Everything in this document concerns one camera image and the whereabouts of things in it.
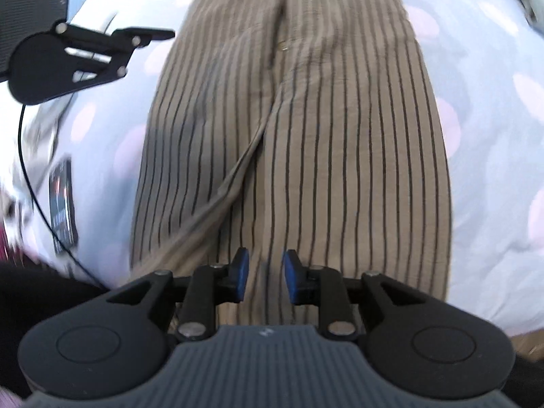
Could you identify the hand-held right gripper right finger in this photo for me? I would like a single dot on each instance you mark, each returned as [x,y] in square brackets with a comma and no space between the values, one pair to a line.
[292,276]

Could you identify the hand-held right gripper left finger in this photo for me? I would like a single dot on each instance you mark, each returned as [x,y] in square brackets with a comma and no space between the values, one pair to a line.
[240,274]

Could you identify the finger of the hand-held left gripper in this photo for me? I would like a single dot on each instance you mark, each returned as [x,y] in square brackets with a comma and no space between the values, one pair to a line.
[144,35]

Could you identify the brown striped shirt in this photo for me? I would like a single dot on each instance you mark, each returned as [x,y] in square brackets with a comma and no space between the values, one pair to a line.
[340,136]

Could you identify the black smartphone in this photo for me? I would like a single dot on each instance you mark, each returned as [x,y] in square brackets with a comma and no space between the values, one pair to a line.
[63,208]

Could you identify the polka dot bed sheet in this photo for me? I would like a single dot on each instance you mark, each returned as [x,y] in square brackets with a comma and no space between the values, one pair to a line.
[488,178]

